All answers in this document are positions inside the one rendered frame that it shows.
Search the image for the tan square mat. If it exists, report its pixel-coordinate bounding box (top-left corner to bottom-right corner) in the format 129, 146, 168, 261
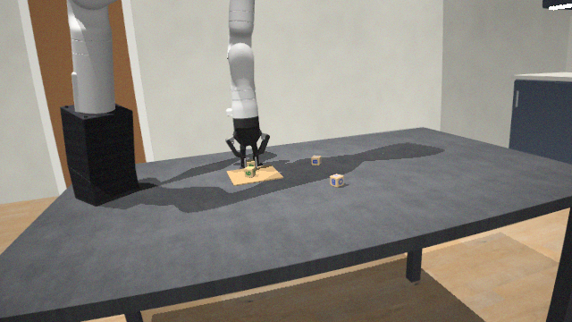
227, 165, 283, 186

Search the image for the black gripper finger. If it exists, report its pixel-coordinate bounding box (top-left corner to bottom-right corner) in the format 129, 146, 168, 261
251, 133, 270, 169
225, 135, 247, 169

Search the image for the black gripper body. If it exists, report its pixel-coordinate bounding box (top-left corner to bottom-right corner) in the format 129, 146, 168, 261
233, 116, 262, 147

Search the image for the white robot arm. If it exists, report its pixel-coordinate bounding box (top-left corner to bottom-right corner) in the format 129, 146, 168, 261
67, 0, 258, 119

